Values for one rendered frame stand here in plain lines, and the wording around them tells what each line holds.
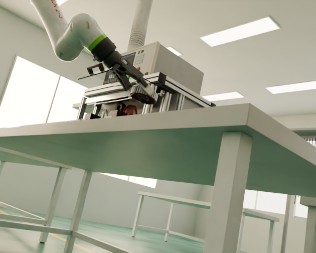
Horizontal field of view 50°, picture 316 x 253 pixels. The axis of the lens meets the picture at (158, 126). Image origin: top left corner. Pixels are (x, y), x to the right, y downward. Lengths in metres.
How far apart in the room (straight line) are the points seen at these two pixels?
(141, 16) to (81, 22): 2.33
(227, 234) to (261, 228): 7.58
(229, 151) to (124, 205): 7.01
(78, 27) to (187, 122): 0.68
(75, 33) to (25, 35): 5.46
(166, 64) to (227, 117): 1.08
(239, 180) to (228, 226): 0.10
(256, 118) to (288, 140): 0.15
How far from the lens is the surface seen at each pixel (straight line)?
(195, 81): 1.94
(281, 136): 0.84
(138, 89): 1.33
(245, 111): 0.73
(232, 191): 0.74
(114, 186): 7.50
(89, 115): 1.86
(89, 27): 1.34
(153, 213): 8.32
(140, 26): 3.57
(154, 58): 1.74
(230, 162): 0.75
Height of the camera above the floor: 0.49
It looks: 14 degrees up
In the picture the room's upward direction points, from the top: 12 degrees clockwise
